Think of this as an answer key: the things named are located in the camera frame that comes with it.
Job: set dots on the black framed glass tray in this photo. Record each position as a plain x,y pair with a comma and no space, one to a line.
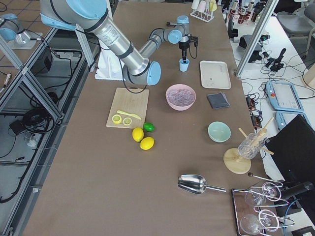
241,209

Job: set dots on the stainless steel ice scoop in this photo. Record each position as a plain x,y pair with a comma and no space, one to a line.
196,184

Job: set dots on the bamboo cutting board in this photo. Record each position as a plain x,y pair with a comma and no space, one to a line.
130,103

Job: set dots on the wooden cup rack stand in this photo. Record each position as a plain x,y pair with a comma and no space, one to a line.
234,162

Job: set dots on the lower wine glass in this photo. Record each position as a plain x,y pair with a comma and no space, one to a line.
263,223

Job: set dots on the clear glass mug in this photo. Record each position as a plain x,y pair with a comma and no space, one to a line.
250,147

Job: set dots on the metal wine glass holder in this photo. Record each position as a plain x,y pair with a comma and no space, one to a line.
285,222

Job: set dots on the upper wine glass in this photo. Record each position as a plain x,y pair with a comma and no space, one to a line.
259,195

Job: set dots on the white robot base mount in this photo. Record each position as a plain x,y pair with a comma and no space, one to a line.
109,66

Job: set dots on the lemon half at corner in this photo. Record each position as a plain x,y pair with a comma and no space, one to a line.
127,121

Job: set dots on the yellow plastic knife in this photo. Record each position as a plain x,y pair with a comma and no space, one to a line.
129,114

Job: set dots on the white wire cup rack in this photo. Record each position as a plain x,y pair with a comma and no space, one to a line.
203,9

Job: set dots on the black monitor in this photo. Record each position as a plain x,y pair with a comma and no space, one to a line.
294,151

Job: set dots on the grey folded cloth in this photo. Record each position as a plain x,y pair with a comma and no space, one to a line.
218,100

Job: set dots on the beige rabbit serving tray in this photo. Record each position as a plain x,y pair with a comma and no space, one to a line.
214,75

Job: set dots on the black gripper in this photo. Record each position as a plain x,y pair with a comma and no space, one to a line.
183,46

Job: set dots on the whole yellow lemon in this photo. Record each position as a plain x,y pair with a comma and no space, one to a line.
138,134
147,143

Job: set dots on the mint green bowl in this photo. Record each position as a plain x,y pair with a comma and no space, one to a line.
219,132

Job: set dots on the blue teach pendant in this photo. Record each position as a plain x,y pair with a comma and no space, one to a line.
285,117
283,97

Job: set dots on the lemon half near knife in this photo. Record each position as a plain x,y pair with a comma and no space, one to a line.
116,119

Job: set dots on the green lime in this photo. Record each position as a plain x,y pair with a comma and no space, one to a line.
149,127

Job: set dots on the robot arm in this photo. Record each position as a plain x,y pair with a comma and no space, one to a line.
12,29
93,17

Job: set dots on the light blue plastic cup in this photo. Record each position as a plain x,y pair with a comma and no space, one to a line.
183,65

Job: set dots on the pink bowl of ice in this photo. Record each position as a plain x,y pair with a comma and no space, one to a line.
180,97

